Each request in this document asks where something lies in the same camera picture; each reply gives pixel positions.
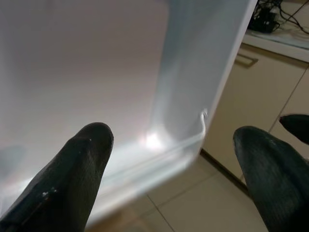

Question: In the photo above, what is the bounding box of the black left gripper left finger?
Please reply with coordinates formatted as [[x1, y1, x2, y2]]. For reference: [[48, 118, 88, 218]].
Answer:
[[0, 122, 114, 232]]

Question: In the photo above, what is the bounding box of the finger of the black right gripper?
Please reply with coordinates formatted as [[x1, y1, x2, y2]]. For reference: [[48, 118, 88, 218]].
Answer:
[[279, 114, 309, 144]]

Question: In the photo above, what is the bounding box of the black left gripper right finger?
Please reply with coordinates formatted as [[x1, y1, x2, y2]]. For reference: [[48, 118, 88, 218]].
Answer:
[[232, 125, 309, 232]]

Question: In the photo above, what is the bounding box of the tall fridge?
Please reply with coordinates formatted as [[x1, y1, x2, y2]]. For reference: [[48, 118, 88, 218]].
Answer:
[[0, 0, 259, 228]]

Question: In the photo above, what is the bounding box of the beige kitchen cabinet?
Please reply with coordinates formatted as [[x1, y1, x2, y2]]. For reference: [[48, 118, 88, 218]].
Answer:
[[202, 31, 309, 191]]

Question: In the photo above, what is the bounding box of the black power adapter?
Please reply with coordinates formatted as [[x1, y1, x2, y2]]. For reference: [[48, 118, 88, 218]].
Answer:
[[248, 9, 281, 33]]

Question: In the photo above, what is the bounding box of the silver cabinet handle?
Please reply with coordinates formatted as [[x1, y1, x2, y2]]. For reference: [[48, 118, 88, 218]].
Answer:
[[235, 52, 259, 70]]

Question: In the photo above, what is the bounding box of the black cable bundle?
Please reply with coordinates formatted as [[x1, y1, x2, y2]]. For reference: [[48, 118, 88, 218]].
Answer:
[[255, 0, 309, 32]]

